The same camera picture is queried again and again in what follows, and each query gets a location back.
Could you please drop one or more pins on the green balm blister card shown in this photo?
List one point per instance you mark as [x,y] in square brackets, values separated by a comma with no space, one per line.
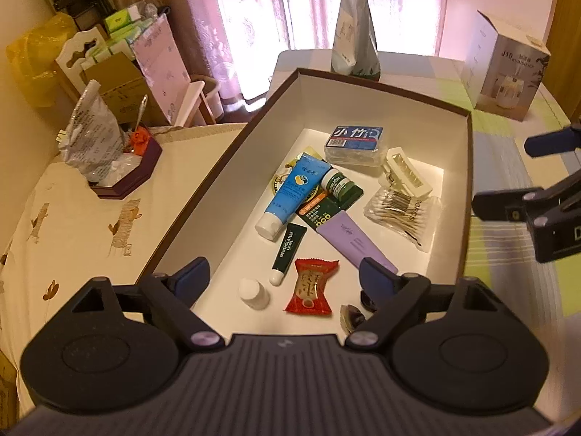
[324,218]

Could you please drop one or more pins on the clear bag of cotton swabs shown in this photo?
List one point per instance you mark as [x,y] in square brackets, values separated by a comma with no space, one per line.
[399,213]

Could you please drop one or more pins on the red candy packet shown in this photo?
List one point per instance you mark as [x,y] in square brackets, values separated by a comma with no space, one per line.
[311,286]

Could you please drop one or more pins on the cream hair claw clip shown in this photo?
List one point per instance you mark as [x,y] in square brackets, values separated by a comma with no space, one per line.
[411,177]

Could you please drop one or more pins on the cream bear print blanket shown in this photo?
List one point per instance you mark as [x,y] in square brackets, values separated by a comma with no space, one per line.
[81,245]

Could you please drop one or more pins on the pink curtain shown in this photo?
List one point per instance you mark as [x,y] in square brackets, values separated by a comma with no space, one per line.
[254,22]

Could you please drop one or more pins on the purple cream tube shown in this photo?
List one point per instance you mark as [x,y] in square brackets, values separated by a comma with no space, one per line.
[354,236]

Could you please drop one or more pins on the purple hexagonal box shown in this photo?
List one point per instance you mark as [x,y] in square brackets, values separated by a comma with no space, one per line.
[136,177]

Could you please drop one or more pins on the clear plastic box blue label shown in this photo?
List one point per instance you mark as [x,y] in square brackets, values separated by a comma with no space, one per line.
[354,138]

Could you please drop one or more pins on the grey green standing pouch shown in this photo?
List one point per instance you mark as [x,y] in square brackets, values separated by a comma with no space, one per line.
[352,32]

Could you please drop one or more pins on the blue and white cream tube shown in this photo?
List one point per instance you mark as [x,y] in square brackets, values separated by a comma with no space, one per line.
[295,190]

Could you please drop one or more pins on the white humidifier carton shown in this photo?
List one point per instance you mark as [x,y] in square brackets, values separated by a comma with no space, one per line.
[504,77]

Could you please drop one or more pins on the metal spoon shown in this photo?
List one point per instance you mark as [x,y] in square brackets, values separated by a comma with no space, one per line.
[141,109]

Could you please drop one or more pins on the orange flower ornament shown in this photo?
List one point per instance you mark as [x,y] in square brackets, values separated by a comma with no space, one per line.
[138,141]

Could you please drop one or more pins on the small white pill bottle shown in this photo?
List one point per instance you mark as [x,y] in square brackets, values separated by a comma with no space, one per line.
[254,293]

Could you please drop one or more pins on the brown cardboard carton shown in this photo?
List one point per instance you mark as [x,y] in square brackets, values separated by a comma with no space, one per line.
[118,81]

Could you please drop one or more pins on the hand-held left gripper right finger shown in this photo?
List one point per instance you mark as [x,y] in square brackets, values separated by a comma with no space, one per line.
[376,277]

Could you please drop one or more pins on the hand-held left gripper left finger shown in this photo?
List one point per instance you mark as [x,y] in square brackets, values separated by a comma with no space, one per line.
[190,277]

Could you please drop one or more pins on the dark green lip gel tube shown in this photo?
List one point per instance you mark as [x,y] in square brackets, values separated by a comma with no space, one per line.
[288,250]

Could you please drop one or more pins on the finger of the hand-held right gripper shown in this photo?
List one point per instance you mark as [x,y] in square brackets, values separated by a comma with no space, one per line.
[549,141]
[494,204]

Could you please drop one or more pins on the clear printed plastic bag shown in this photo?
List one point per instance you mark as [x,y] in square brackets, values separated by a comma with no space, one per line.
[90,131]

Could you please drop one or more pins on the brown cardboard box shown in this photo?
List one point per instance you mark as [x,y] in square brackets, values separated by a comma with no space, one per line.
[254,145]

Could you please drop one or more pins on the pink paper bag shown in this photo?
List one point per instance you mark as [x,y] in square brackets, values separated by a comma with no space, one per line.
[159,54]

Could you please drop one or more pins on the yellow plastic bag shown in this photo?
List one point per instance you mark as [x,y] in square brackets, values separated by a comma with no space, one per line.
[31,63]

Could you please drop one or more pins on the green tissue packs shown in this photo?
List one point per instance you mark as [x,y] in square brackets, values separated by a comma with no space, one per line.
[122,20]

